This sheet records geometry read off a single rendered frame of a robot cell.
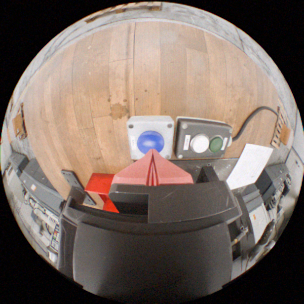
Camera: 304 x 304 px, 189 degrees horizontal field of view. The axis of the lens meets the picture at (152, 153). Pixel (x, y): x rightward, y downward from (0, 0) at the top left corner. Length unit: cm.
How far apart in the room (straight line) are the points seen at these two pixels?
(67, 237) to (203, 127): 38
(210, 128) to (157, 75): 12
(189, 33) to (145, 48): 9
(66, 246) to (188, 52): 47
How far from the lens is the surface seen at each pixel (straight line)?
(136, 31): 21
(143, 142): 15
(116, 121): 19
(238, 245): 53
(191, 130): 16
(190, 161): 23
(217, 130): 18
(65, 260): 32
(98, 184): 25
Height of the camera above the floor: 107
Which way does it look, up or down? 55 degrees down
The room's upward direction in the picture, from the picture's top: 179 degrees clockwise
